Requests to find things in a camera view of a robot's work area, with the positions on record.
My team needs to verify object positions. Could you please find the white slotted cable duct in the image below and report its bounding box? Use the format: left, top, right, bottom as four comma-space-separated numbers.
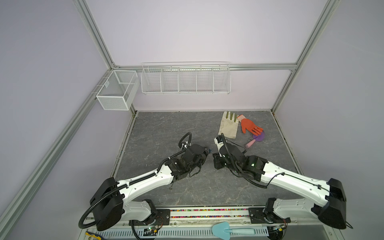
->
85, 227, 270, 240

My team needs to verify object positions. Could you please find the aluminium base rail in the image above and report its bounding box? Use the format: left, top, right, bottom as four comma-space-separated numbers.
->
79, 199, 336, 231

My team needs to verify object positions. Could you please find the white wire shelf basket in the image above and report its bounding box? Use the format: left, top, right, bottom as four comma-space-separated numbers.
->
141, 62, 232, 95

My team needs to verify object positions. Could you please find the purple pink brush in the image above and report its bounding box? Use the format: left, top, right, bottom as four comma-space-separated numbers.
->
245, 131, 265, 149

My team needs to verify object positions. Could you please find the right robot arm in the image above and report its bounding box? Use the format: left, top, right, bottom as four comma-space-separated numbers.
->
213, 134, 352, 230

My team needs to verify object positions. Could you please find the beige fabric glove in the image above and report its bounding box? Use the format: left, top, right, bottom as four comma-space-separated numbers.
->
218, 111, 239, 139

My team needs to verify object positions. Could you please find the white mesh box basket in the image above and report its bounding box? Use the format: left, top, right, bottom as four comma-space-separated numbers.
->
96, 70, 140, 111

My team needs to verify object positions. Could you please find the aluminium frame profile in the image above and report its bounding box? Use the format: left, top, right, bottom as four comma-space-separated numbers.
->
1, 1, 340, 240

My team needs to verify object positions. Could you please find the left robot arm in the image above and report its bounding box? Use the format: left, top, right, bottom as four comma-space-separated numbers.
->
78, 132, 209, 231

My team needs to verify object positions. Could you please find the red rubber glove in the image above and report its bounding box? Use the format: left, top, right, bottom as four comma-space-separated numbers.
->
237, 115, 264, 136

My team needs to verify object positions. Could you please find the teal garden trowel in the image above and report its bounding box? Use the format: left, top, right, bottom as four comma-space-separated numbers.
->
212, 222, 256, 240

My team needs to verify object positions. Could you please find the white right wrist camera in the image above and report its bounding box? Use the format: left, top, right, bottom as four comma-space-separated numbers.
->
214, 136, 224, 151

